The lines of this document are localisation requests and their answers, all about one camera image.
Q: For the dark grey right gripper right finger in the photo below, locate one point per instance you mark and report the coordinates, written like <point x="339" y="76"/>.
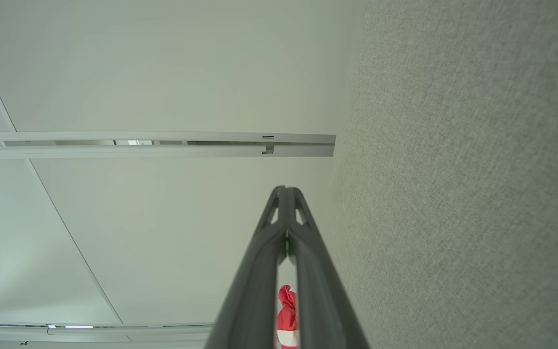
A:
<point x="320" y="300"/>

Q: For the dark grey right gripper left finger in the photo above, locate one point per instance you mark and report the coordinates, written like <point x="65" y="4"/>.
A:
<point x="252" y="291"/>

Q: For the red shorts with white stripe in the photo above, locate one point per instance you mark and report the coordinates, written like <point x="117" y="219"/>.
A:
<point x="286" y="315"/>

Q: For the grey partition post with latch notch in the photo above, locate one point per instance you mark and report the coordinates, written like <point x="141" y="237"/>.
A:
<point x="162" y="151"/>

